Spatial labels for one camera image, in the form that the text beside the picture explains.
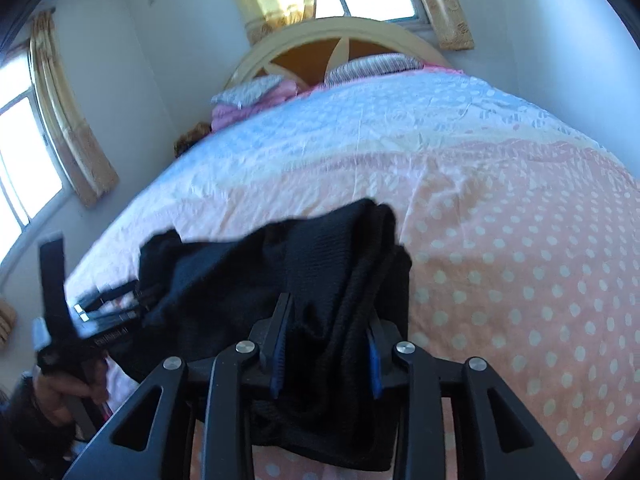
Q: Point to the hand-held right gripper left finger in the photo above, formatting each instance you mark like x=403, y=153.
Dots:
x=278, y=355

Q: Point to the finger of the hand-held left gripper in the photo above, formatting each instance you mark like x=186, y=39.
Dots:
x=107, y=294
x=112, y=314

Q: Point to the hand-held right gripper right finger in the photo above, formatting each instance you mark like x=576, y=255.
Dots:
x=374, y=367

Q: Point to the black pants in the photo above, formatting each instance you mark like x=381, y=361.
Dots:
x=310, y=260

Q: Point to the person's left forearm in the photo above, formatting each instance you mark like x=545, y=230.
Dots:
x=25, y=425

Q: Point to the person's left hand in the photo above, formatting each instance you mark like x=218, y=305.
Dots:
x=55, y=395

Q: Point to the beige woven object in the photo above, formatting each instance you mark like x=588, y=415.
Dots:
x=7, y=322

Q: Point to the yellow patterned curtain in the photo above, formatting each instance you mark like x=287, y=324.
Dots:
x=70, y=125
x=270, y=0
x=445, y=10

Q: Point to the brown fuzzy object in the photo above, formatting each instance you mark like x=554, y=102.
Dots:
x=190, y=140

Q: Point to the pink blue polka dot bedspread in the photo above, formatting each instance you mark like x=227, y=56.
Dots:
x=500, y=210

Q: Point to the pink folded blanket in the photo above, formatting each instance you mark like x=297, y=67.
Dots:
x=230, y=112

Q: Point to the grey patterned pillow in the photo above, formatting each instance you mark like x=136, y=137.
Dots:
x=250, y=90

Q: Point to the cream wooden headboard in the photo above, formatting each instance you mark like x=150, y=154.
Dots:
x=250, y=60

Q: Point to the striped pillow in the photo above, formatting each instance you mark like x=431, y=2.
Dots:
x=370, y=67

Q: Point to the side wall window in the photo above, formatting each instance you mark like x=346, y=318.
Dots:
x=25, y=160

